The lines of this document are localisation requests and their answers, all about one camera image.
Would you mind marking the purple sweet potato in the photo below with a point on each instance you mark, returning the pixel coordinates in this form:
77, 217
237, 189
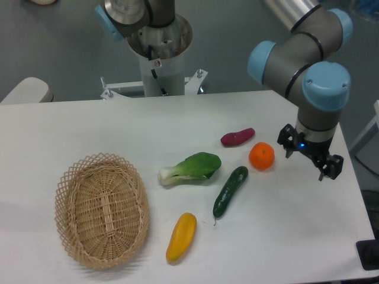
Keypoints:
237, 138

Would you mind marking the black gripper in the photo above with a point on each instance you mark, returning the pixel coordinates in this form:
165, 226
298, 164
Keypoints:
315, 146

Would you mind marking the green bok choy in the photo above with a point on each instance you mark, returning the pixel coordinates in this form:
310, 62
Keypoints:
199, 166

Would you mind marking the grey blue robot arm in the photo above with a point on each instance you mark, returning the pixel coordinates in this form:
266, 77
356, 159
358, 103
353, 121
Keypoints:
297, 70

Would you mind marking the woven wicker basket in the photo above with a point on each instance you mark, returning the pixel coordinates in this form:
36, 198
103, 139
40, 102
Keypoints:
101, 211

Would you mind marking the white chair seat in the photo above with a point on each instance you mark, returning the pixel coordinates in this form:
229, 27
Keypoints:
29, 91

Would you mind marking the orange mandarin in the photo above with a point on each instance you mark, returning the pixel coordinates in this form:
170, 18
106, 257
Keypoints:
262, 156

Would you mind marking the dark green cucumber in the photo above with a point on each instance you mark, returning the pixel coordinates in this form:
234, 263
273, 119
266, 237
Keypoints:
231, 186

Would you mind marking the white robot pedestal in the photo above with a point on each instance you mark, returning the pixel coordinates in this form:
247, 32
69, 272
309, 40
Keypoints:
161, 55

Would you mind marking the black device at table edge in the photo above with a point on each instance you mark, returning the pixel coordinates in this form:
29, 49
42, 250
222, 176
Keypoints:
368, 254

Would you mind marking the white furniture leg right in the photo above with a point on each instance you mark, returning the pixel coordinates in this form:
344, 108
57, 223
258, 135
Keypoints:
368, 132

